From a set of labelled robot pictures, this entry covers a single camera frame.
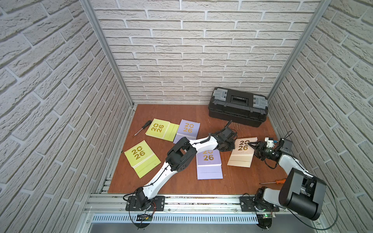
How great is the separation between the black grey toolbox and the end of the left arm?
0.66 ft

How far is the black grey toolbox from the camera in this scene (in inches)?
38.0

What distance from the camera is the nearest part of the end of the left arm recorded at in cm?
75
